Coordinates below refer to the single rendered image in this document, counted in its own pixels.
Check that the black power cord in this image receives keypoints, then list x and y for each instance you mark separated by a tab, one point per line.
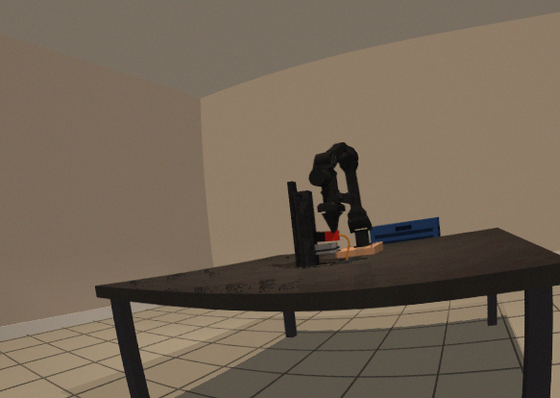
326	248

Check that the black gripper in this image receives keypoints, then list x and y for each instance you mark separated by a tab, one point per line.
331	209

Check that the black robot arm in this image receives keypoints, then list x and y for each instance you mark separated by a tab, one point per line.
323	175

